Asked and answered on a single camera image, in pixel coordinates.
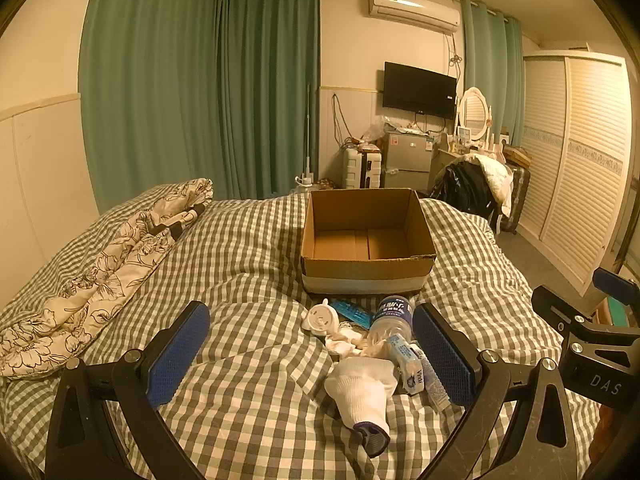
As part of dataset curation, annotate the blue foil packet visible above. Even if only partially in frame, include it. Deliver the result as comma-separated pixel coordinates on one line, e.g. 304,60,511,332
330,298,374,331

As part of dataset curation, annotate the oval white mirror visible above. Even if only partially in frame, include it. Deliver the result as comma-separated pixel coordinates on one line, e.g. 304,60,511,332
457,87,491,142

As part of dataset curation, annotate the silver small fridge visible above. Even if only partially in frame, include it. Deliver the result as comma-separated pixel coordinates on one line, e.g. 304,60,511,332
380,131,435,192

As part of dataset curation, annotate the narrow green curtain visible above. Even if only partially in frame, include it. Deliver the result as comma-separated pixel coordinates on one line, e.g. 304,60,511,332
460,0,524,152

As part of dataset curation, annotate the white dressing table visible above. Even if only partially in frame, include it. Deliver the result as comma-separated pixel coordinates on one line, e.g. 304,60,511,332
434,134,503,167

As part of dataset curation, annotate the dark suitcase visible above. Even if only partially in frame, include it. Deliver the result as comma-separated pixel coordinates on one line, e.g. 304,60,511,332
499,162,531,234

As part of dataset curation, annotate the wall cable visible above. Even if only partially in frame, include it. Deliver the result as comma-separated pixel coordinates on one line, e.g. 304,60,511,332
330,92,353,147

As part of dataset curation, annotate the white padded jacket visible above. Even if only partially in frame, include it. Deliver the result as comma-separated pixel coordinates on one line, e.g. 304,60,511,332
464,153,517,219

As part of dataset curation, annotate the checked bed sheet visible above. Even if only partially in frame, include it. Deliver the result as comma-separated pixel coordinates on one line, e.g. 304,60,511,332
0,182,603,480

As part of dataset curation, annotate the crumpled white tissue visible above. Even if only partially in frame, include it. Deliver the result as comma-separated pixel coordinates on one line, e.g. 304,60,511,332
324,322,372,359

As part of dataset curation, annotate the clear plastic bag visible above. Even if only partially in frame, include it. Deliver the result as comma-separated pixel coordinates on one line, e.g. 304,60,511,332
361,115,401,144

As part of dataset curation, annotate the white suitcase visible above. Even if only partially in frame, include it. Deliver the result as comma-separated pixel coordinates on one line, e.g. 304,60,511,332
342,145,384,191

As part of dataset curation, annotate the pocket tissue pack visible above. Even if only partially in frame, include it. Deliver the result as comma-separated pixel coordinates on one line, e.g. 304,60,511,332
384,333,427,397

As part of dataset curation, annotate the white round plastic cap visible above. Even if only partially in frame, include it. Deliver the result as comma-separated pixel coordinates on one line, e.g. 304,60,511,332
301,298,337,336

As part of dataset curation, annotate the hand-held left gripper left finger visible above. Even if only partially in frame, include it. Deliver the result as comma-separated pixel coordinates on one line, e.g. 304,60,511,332
47,301,211,480

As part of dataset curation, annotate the open cardboard box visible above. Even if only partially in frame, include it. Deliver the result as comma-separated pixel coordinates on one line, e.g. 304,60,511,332
300,187,439,296

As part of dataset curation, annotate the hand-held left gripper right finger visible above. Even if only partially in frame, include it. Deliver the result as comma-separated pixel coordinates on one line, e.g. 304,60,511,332
411,302,581,480

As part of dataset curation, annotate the black wall television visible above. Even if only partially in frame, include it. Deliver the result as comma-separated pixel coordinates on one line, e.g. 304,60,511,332
382,61,458,121

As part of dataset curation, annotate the white air conditioner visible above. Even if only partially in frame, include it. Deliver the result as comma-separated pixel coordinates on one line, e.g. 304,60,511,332
367,0,461,35

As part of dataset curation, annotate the white mop pole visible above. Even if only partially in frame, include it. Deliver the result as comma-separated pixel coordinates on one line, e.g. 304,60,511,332
298,84,315,187

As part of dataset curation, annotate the white sock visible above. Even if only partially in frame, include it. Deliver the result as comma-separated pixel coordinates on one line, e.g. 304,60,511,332
323,356,399,459

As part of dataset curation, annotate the clear plastic tube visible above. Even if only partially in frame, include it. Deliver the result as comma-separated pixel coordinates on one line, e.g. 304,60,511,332
416,346,454,412

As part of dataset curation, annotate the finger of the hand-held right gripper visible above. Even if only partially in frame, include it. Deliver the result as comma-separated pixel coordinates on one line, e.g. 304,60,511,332
531,285,593,333
593,267,640,307

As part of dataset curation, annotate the white louvred wardrobe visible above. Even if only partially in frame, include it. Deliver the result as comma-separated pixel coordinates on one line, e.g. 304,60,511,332
514,50,634,297

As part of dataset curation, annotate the wide green curtain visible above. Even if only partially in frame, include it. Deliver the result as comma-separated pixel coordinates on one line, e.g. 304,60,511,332
79,0,226,207

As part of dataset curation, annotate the blue label water bottle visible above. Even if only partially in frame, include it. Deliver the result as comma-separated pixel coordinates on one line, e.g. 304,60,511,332
366,294,417,357

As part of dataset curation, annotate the floral quilt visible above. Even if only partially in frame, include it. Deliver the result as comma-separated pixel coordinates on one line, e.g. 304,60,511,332
0,177,215,379

